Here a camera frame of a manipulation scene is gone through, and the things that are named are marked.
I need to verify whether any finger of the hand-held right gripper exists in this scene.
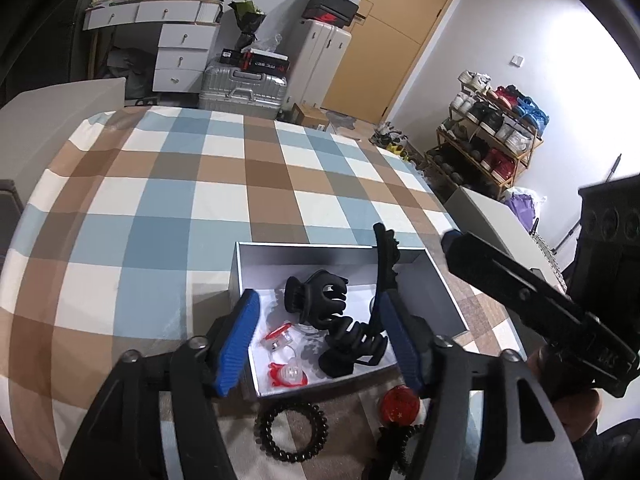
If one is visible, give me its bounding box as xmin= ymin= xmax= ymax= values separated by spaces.
xmin=440 ymin=230 xmax=640 ymax=398

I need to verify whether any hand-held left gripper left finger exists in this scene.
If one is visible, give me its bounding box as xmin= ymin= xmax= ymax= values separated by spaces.
xmin=60 ymin=289 xmax=262 ymax=480

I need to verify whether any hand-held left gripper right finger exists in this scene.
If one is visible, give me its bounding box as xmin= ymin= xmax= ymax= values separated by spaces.
xmin=372 ymin=292 xmax=581 ymax=480

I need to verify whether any red hair clip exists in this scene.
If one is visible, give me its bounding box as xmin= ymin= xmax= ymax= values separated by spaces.
xmin=261 ymin=325 xmax=295 ymax=354
xmin=267 ymin=360 xmax=309 ymax=389

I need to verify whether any black hair claw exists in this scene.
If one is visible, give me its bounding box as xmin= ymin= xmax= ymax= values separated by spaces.
xmin=284 ymin=269 xmax=349 ymax=327
xmin=317 ymin=317 xmax=390 ymax=377

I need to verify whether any silver rectangular box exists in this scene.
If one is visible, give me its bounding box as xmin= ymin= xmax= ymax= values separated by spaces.
xmin=229 ymin=241 xmax=470 ymax=387

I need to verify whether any person's right hand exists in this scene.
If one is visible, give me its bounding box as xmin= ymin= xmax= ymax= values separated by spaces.
xmin=527 ymin=347 xmax=601 ymax=438

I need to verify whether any white ribbed radiator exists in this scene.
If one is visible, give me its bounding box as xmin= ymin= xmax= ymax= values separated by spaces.
xmin=530 ymin=232 xmax=568 ymax=291

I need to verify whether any red round badge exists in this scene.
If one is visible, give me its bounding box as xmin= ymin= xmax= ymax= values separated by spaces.
xmin=380 ymin=384 xmax=422 ymax=426

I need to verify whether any purple bag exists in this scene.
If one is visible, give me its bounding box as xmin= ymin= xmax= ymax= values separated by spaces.
xmin=505 ymin=187 xmax=548 ymax=233

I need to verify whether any wooden shoe rack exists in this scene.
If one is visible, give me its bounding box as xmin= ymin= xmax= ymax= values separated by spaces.
xmin=425 ymin=77 xmax=546 ymax=201

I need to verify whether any group of sneakers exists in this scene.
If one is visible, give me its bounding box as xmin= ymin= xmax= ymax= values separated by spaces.
xmin=447 ymin=71 xmax=550 ymax=186

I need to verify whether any checked tablecloth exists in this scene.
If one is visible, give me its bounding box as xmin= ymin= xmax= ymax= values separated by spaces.
xmin=0 ymin=107 xmax=531 ymax=480

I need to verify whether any pile of loose shoes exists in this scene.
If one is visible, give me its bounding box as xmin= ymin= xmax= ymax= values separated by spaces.
xmin=370 ymin=122 xmax=426 ymax=161

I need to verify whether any small cardboard box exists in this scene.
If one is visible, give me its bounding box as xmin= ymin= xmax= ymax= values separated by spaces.
xmin=292 ymin=104 xmax=331 ymax=131

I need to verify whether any silver suitcase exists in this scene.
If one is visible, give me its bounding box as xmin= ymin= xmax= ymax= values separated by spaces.
xmin=199 ymin=62 xmax=290 ymax=121

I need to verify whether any wooden door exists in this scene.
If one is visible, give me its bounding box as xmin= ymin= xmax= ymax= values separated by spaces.
xmin=322 ymin=0 xmax=463 ymax=123

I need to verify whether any black and red box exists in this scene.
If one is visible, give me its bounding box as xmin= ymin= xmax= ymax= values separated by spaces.
xmin=242 ymin=50 xmax=291 ymax=75

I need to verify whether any white suitcase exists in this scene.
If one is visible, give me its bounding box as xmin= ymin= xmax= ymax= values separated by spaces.
xmin=287 ymin=20 xmax=352 ymax=111

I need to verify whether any white dressing table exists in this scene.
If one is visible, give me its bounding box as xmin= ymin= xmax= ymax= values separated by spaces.
xmin=82 ymin=0 xmax=223 ymax=93

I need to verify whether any grey cloth bundle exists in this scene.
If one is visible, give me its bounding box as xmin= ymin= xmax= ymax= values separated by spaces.
xmin=107 ymin=47 xmax=158 ymax=98

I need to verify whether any black shoe box red logo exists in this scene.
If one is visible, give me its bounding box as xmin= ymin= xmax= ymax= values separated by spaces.
xmin=304 ymin=5 xmax=360 ymax=25

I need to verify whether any dark wrapped flower bouquet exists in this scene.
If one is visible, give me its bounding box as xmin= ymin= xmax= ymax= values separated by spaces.
xmin=229 ymin=0 xmax=266 ymax=53

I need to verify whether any black spiral hair tie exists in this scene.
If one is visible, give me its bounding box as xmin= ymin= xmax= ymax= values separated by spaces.
xmin=253 ymin=402 xmax=331 ymax=464
xmin=369 ymin=424 xmax=427 ymax=480

